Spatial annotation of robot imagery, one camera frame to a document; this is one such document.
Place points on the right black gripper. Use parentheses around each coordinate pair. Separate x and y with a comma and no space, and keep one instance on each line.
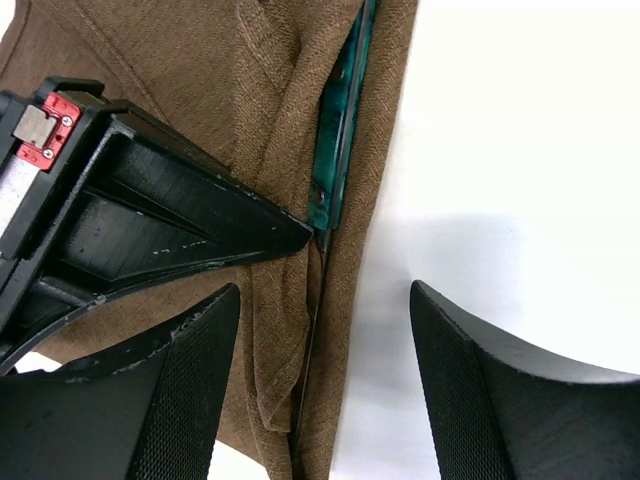
(99,201)

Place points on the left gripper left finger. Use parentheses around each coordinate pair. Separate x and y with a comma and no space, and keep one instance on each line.
(146,408)

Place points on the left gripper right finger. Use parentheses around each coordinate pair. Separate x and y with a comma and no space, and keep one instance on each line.
(500,407)

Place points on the brown cloth napkin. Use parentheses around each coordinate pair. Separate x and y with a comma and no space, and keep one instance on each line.
(242,80)

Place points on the green handled knife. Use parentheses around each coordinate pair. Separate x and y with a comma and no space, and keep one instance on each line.
(337,118)

